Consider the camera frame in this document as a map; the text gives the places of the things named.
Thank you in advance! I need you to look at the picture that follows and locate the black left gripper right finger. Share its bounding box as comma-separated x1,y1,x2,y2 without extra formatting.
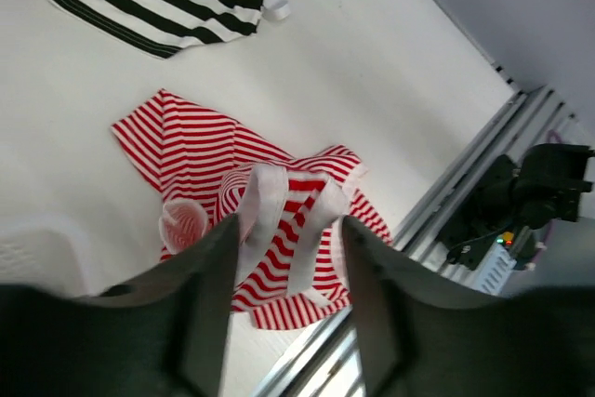
341,217,594,396

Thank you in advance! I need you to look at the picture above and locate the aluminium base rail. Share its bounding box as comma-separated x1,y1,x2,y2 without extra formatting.
254,86,575,396

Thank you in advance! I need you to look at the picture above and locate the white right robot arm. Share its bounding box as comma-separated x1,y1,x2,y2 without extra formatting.
437,143,594,270

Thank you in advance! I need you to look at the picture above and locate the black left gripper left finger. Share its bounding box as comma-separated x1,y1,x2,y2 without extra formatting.
1,215,240,396

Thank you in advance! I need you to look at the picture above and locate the red striped tank top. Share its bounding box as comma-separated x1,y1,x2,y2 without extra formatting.
111,90,390,330

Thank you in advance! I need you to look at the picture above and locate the white slotted cable duct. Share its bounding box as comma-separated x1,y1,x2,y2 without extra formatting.
475,245,517,296

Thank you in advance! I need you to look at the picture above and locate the metal clothes rack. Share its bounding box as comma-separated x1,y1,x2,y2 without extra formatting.
262,0,291,22

